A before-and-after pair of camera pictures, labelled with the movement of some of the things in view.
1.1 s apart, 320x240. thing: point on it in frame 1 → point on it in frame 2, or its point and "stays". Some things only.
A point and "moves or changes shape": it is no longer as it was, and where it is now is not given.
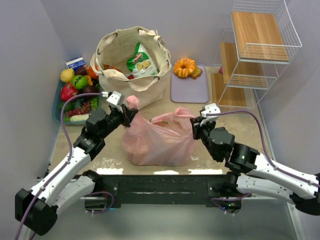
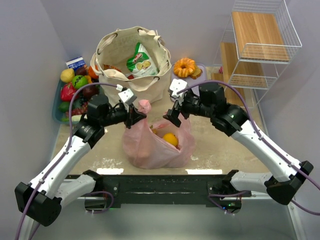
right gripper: [198, 127] → [178, 111]
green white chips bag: [141, 63] stays
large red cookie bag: [107, 67] stays
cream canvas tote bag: [135, 61] stays
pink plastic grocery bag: [167, 139] moves or changes shape
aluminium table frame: [257, 220] stays
